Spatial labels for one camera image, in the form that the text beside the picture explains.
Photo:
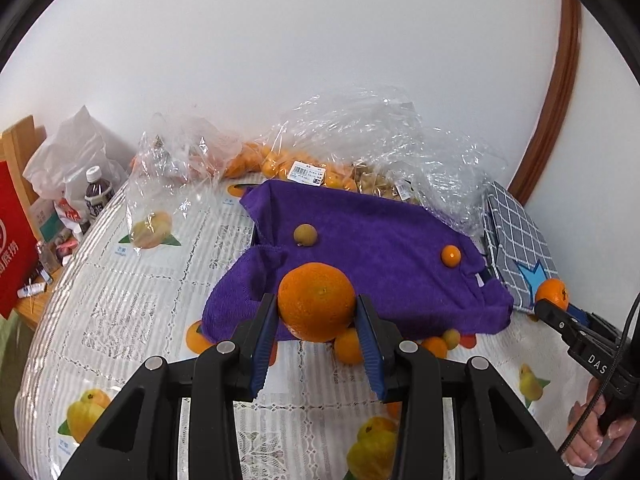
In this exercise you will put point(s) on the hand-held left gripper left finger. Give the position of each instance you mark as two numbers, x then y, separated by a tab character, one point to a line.
261	345

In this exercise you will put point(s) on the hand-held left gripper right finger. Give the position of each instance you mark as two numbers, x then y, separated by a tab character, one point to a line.
369	345

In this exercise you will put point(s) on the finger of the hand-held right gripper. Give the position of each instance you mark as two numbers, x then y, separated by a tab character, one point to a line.
597	324
555	317

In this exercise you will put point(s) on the mandarin orange with green stem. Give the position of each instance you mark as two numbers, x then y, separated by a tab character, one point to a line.
551	291

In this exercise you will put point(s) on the large orange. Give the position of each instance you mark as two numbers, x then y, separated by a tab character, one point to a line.
316	302

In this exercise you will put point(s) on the person's right hand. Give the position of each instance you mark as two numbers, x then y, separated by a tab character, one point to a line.
585	442

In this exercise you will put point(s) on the small mandarin orange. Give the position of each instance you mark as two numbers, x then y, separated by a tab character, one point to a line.
347	347
435	348

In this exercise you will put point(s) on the small pale yellow fruit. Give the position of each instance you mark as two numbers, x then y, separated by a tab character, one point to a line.
452	338

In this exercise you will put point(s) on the grey checked cloth pouch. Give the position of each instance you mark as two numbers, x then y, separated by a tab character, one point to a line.
520	240

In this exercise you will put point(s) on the purple towel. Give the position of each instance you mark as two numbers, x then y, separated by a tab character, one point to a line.
380	250

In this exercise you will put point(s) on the small yellow-green fruit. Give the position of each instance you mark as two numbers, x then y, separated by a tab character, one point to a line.
305	235

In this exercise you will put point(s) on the small orange kumquat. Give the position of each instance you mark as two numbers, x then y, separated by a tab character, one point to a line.
451	255

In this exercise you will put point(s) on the fruit print lace tablecloth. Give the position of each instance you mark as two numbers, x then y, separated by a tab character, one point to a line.
125	320

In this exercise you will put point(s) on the bag of brown dried fruit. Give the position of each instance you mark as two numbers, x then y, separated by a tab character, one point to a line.
382	185

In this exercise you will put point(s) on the pile of small oranges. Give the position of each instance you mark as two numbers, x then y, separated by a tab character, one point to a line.
280	162

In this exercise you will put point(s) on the small clear plastic bag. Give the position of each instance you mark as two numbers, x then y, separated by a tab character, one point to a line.
175	160

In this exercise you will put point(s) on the large clear plastic bag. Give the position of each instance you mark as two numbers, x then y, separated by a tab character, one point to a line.
380	130

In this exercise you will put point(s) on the dark bottle with white cap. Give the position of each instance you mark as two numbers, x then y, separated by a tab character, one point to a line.
97	197

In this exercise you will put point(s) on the wooden side table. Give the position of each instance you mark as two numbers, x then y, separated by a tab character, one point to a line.
37	307

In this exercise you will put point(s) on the small white bottle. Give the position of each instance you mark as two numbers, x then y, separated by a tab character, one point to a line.
31	290

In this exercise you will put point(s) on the white and green box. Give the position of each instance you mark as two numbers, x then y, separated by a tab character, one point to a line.
47	220

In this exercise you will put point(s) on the white plastic bag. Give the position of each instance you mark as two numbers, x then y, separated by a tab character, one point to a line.
75	155

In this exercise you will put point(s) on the red paper bag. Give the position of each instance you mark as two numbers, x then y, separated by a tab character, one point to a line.
15	240

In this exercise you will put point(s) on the wooden chair back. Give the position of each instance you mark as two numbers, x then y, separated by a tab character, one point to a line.
22	142

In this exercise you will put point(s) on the brown wooden door frame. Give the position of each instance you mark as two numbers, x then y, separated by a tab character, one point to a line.
560	95

